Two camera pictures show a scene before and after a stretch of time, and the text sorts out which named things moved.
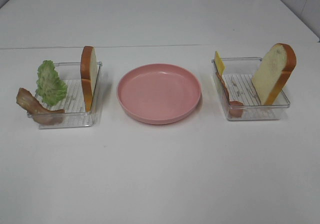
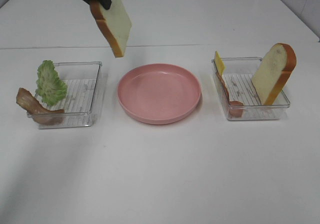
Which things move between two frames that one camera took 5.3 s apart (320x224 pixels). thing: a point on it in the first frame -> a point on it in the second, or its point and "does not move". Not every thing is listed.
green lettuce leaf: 51,88 does not move
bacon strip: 235,107 does not move
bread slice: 88,67 -> 115,21
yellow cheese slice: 219,63 does not move
